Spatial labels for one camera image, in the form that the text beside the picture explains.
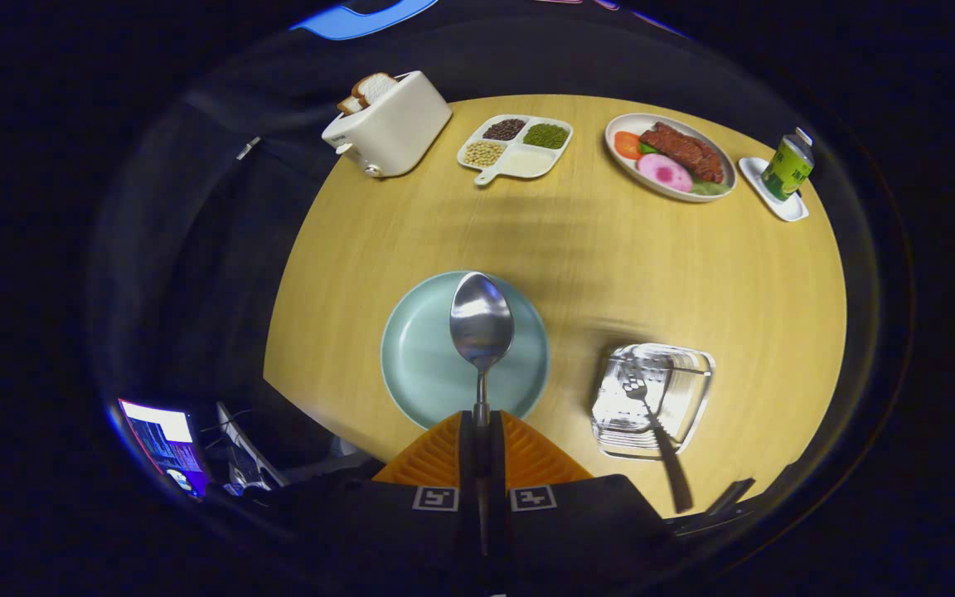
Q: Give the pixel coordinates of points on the pink round food slice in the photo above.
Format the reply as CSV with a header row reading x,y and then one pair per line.
x,y
665,172

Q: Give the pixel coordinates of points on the green lettuce leaf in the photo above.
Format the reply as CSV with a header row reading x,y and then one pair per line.
x,y
710,189

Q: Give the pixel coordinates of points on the large bread slice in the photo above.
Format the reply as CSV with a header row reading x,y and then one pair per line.
x,y
374,88

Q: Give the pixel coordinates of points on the white divided dish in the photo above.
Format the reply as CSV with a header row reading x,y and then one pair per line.
x,y
527,162

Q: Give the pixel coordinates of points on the silver clip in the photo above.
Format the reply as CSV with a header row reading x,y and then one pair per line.
x,y
248,148

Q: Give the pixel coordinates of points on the white oval food plate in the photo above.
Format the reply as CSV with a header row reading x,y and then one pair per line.
x,y
622,124

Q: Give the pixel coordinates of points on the orange carrot slice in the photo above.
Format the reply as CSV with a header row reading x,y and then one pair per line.
x,y
627,145

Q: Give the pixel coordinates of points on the white toaster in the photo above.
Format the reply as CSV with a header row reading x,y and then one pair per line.
x,y
403,124

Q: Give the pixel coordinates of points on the white square coaster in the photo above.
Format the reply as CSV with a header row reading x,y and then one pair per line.
x,y
784,209

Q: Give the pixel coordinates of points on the yellow beans pile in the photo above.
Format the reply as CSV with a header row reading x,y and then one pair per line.
x,y
483,153

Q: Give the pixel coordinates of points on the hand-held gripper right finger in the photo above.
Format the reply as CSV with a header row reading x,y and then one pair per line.
x,y
497,464

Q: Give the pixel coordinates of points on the grey metal frame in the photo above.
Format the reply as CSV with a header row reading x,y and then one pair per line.
x,y
249,452

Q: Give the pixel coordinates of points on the light green round plate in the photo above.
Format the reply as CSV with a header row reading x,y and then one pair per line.
x,y
419,365

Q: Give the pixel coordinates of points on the brown beans pile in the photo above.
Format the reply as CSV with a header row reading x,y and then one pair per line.
x,y
504,129

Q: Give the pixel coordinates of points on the green drink bottle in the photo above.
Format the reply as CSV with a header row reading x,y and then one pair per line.
x,y
786,170

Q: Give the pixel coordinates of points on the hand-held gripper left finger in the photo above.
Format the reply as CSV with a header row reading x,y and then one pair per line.
x,y
465,464

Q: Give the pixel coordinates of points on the metal spoon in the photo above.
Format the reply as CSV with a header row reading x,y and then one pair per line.
x,y
482,319

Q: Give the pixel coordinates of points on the small bread slice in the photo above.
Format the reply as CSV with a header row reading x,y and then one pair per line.
x,y
350,105

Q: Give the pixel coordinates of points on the lit computer monitor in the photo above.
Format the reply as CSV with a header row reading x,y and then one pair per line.
x,y
162,439

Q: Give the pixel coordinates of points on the green beans pile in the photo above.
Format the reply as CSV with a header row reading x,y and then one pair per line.
x,y
545,136

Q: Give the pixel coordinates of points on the brown meat piece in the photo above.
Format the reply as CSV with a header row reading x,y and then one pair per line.
x,y
685,151

